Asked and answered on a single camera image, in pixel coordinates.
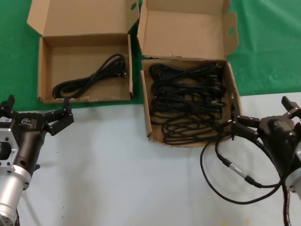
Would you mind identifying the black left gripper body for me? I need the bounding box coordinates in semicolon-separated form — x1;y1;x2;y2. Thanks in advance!
9;112;49;176

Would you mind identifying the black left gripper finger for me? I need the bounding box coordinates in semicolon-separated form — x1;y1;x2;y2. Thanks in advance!
0;95;15;118
44;97;75;137

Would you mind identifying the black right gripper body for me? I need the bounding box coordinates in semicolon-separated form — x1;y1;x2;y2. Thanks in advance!
257;115;301;179

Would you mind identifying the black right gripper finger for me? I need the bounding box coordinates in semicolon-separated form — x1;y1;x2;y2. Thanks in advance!
230;105;261;142
281;96;301;120

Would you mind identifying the black power cable with plug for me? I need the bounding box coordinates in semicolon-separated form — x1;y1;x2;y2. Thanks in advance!
52;53;129;99

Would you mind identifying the shallow open cardboard box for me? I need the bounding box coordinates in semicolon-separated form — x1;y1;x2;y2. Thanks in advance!
26;0;140;104

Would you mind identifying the torn open cardboard box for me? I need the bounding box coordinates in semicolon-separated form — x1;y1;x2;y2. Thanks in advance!
137;0;243;148

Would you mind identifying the green cloth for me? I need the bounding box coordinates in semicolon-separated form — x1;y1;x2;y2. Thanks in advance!
0;0;301;113

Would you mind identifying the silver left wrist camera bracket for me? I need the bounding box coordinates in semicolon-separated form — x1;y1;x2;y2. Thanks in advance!
0;121;19;176

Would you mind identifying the loose black cable coil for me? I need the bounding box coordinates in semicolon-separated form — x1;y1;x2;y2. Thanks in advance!
150;109;235;146

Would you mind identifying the black cable with silver connector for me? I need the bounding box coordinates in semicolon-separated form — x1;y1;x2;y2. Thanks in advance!
199;135;291;205

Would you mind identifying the dark right arm cable harness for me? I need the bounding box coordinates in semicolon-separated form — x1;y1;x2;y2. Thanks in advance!
283;185;294;226

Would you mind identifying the dark arm cable harness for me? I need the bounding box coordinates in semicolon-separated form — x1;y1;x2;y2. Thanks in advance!
283;185;294;226
13;208;21;226

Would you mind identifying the tied black cable bundle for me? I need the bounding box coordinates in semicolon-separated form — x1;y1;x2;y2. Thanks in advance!
149;62;224;83
151;81;228;113

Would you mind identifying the dark left arm cable harness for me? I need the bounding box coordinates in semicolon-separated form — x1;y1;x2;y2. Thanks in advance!
13;208;21;226

